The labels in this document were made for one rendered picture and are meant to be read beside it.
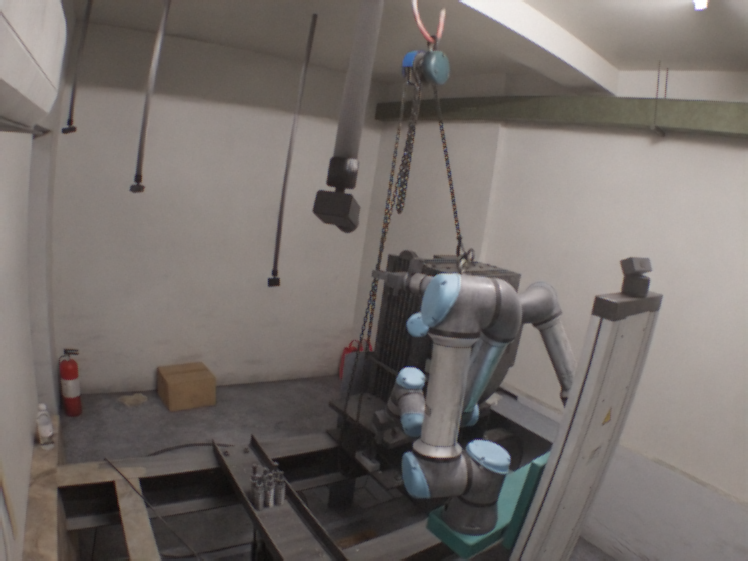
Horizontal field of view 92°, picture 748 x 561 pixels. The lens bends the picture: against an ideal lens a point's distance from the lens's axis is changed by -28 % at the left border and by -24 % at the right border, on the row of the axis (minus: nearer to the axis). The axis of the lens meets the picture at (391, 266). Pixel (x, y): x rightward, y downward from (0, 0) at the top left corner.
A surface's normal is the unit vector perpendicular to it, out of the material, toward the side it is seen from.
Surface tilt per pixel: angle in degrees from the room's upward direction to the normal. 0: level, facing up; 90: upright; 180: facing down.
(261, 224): 90
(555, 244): 90
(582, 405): 90
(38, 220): 90
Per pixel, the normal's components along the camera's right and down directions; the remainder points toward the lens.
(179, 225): 0.58, 0.23
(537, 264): -0.80, -0.01
